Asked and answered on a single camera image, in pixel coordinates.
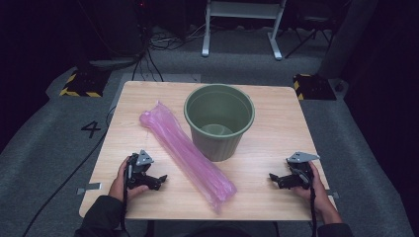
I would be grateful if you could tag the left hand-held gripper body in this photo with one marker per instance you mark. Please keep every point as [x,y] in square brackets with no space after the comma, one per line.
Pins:
[140,164]

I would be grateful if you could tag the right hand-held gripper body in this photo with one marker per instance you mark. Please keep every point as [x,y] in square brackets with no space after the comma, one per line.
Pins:
[301,171]

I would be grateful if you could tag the pink plastic bag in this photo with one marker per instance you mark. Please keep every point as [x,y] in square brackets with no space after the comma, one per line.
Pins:
[184,151]

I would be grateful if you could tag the green plastic bin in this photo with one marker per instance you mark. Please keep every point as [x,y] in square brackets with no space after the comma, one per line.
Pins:
[217,144]

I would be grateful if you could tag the person's right hand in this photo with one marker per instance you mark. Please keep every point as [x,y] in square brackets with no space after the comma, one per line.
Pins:
[318,194]

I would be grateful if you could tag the person's left hand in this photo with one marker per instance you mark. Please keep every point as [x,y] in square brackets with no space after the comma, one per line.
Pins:
[117,187]

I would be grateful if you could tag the grey tape strip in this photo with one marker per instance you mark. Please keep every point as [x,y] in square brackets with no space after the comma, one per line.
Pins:
[333,195]
[89,188]

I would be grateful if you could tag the black yellow striped base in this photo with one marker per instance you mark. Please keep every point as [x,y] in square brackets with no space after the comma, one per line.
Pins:
[85,84]
[314,87]

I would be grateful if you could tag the dark equipment stand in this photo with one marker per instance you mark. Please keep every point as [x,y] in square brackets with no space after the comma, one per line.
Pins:
[112,33]

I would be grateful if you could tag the black tripod stand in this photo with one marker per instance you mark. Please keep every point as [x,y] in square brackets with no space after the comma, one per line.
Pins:
[309,33]

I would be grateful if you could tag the grey curtain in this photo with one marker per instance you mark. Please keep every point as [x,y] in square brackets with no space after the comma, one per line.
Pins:
[349,36]

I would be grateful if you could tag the white metal desk frame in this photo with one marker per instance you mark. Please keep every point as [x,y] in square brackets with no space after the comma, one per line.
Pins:
[242,10]

